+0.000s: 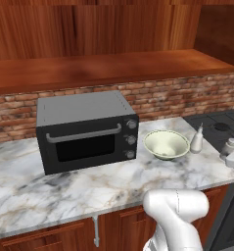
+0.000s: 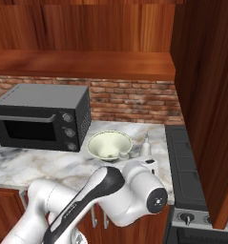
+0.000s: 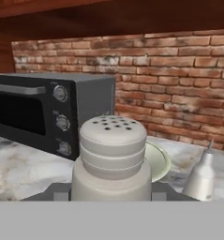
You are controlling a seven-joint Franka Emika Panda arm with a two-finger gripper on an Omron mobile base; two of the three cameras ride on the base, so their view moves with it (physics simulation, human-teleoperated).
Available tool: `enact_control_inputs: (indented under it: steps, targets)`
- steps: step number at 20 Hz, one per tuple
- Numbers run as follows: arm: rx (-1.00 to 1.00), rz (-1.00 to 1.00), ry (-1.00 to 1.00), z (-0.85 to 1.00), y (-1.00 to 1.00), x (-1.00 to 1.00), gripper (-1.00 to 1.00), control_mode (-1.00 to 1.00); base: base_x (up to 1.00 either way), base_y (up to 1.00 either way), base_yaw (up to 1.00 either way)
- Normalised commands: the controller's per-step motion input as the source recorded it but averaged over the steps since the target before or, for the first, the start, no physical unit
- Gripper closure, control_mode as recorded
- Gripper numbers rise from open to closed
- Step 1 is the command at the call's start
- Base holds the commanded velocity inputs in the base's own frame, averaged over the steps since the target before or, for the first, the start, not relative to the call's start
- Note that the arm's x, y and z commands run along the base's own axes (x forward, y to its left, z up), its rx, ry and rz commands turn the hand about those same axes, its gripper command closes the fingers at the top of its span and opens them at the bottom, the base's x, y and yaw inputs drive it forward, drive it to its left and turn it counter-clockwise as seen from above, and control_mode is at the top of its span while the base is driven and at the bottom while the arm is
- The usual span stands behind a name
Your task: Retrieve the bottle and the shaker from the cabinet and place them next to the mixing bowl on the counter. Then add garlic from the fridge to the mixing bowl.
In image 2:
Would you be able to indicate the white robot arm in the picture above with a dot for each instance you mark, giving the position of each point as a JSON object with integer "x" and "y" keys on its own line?
{"x": 87, "y": 203}

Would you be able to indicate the pale green mixing bowl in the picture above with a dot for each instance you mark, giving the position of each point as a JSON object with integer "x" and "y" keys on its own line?
{"x": 109, "y": 144}

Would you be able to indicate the white bottle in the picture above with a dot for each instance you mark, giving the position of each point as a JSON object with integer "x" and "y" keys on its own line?
{"x": 146, "y": 147}

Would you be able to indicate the open wooden cabinet door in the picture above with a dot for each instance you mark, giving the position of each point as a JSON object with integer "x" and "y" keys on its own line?
{"x": 207, "y": 95}

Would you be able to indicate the wooden base cabinet door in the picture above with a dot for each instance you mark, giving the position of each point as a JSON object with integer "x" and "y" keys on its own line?
{"x": 4, "y": 213}
{"x": 144, "y": 233}

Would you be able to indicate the grey toaster oven knob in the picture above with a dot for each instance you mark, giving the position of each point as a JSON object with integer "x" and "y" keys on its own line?
{"x": 69, "y": 132}
{"x": 72, "y": 146}
{"x": 67, "y": 117}

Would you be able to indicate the black toaster oven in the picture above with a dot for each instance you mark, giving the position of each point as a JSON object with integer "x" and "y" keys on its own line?
{"x": 39, "y": 101}

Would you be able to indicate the black stove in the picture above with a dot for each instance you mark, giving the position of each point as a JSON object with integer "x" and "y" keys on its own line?
{"x": 185, "y": 171}

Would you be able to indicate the black stove knob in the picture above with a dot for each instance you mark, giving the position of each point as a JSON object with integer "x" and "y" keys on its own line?
{"x": 186, "y": 218}
{"x": 209, "y": 219}

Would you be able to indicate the wooden wall cabinet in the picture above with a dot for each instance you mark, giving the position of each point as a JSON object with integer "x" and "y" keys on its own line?
{"x": 80, "y": 38}

